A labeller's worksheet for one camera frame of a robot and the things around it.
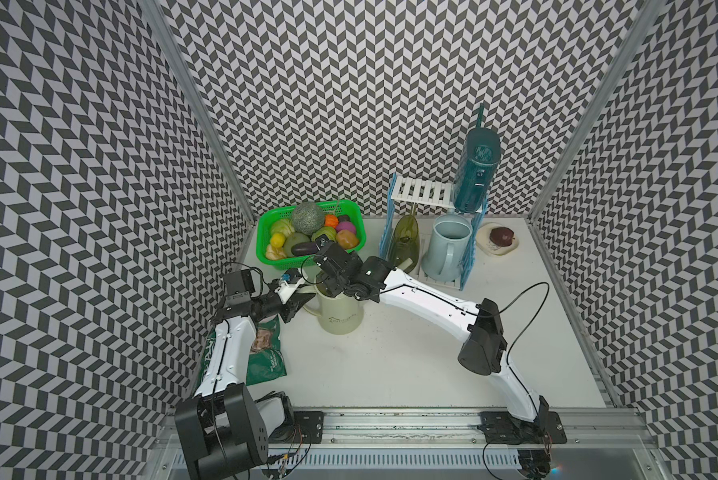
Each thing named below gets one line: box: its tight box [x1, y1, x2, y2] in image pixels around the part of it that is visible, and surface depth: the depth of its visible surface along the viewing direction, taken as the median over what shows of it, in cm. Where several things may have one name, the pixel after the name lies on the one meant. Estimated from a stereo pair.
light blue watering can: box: [422, 208, 473, 283], surface depth 89 cm
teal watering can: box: [453, 103, 502, 214], surface depth 74 cm
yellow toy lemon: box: [271, 232, 285, 248], surface depth 104 cm
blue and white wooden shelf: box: [379, 173, 489, 291], surface depth 92 cm
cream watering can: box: [299, 274, 365, 335], surface depth 86 cm
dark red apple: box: [489, 227, 515, 247], surface depth 108 cm
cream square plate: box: [476, 222, 519, 256], surface depth 111 cm
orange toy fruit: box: [336, 229, 359, 249], surface depth 104 cm
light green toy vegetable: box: [270, 218, 295, 237], surface depth 110 cm
